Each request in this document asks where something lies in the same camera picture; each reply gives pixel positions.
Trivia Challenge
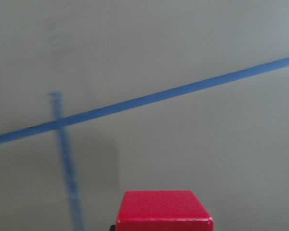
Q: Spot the red wooden cube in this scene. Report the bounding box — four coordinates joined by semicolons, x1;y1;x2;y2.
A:
113;190;214;231

